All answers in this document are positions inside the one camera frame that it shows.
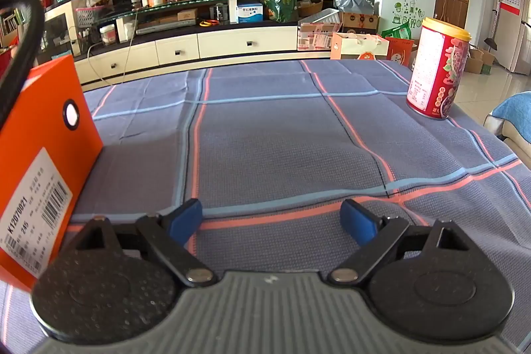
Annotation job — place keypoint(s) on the orange cardboard box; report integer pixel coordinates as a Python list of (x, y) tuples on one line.
[(41, 117)]

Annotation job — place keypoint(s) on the small open cardboard box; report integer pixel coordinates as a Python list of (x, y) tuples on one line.
[(479, 61)]

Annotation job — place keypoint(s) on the blue white box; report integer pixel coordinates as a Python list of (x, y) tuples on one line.
[(250, 13)]

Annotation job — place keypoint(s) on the white orange gift bag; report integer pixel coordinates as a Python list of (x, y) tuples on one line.
[(356, 47)]

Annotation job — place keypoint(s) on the pink plastic basket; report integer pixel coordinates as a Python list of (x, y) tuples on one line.
[(90, 16)]

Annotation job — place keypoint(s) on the white pink jar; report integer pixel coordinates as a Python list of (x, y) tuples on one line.
[(107, 35)]

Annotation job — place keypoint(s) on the white refrigerator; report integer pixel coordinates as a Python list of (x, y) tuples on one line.
[(508, 43)]

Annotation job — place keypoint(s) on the red printed can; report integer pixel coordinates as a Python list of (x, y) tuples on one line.
[(437, 72)]

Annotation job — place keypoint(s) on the blue towel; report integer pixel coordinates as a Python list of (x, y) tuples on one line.
[(514, 111)]

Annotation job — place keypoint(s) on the green snack bag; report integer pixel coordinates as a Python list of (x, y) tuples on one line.
[(282, 5)]

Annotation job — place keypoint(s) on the blue plaid tablecloth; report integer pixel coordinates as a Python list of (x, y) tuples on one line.
[(269, 138)]

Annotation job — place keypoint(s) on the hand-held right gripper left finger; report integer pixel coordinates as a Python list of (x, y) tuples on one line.
[(185, 219)]

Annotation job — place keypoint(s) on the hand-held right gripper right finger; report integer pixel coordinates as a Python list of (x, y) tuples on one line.
[(357, 221)]

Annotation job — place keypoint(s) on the silver disc player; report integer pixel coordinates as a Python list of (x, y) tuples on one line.
[(166, 28)]

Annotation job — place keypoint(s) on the white TV cabinet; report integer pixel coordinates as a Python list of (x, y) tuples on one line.
[(224, 43)]

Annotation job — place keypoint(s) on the orange gift box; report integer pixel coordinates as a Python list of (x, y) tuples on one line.
[(400, 51)]

